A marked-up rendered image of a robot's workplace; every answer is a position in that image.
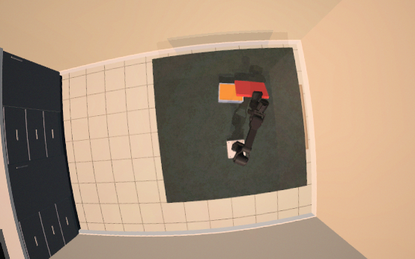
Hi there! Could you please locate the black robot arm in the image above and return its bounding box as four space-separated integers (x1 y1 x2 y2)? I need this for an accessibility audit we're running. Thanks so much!
231 98 269 167

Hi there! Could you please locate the red lid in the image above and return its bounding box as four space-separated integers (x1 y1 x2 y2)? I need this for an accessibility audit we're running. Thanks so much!
234 80 269 99

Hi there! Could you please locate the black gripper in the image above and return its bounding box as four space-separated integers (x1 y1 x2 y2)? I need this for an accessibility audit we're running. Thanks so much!
247 91 263 114

